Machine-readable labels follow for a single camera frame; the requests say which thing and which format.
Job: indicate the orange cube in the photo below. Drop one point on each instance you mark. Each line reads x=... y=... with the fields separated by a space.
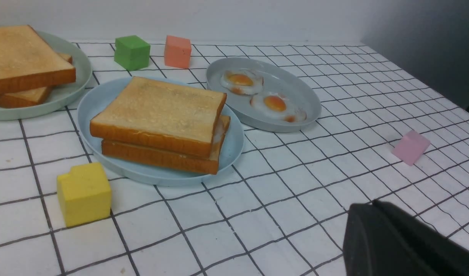
x=177 y=52

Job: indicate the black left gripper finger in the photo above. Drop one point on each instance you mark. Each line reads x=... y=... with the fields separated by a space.
x=383 y=240

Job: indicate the pink cube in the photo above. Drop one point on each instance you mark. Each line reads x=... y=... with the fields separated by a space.
x=411 y=147

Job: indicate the toast slice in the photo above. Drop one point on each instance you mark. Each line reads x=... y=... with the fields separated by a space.
x=28 y=62
x=162 y=115
x=28 y=98
x=167 y=159

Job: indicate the green cube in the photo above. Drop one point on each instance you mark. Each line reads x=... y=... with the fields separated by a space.
x=132 y=52

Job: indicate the light green plate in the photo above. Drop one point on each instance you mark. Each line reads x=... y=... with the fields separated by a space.
x=63 y=94

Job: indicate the yellow cube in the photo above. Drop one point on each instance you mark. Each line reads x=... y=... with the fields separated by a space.
x=84 y=194

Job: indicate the white checkered tablecloth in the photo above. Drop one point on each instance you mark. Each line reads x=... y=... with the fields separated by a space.
x=280 y=210

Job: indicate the grey plate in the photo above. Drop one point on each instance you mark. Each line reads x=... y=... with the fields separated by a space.
x=276 y=80

